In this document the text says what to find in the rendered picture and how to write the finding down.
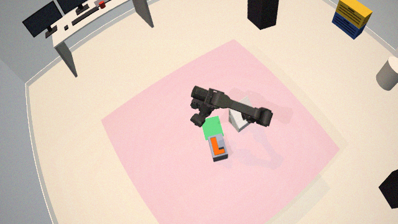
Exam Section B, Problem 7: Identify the orange l-shaped part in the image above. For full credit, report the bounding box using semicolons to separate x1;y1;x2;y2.
211;137;225;156

